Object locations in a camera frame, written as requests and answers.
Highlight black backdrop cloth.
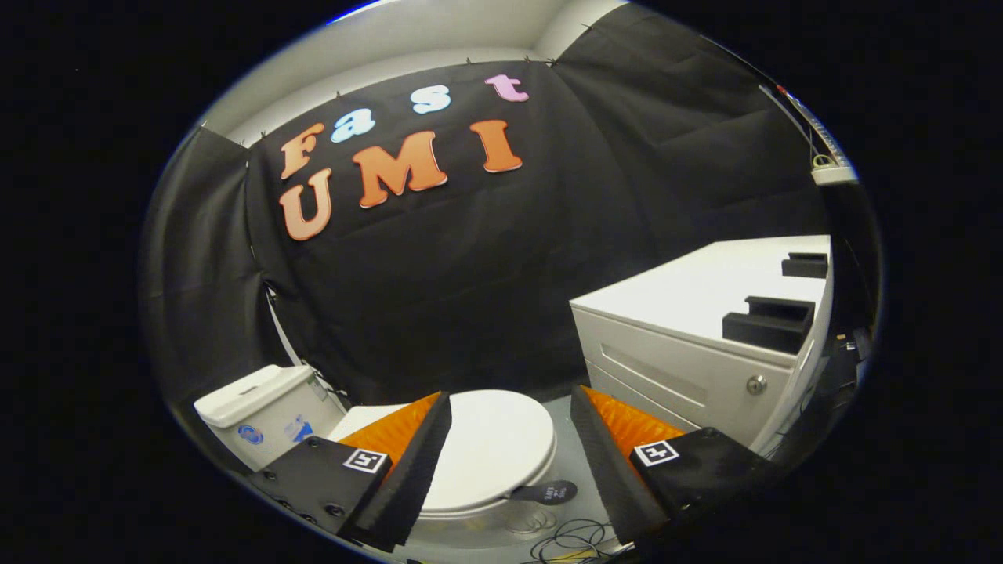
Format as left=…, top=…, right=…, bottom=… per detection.
left=139, top=4, right=843, bottom=463

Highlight black floor cables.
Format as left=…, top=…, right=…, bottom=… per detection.
left=529, top=517, right=620, bottom=564

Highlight white pipe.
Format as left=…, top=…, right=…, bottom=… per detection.
left=265, top=286, right=302, bottom=369

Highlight white drawer cabinet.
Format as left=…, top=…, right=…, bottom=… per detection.
left=570, top=235, right=833, bottom=459

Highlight small black foam block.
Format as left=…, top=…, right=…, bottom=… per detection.
left=781, top=252, right=829, bottom=279

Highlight large black foam block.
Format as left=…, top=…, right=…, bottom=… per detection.
left=722, top=296, right=816, bottom=355

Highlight white toilet tank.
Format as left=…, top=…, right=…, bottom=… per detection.
left=194, top=364, right=346, bottom=473

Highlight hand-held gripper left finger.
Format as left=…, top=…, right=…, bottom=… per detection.
left=249, top=392, right=453, bottom=553

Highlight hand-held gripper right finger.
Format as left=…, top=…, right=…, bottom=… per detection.
left=570, top=385, right=784, bottom=549

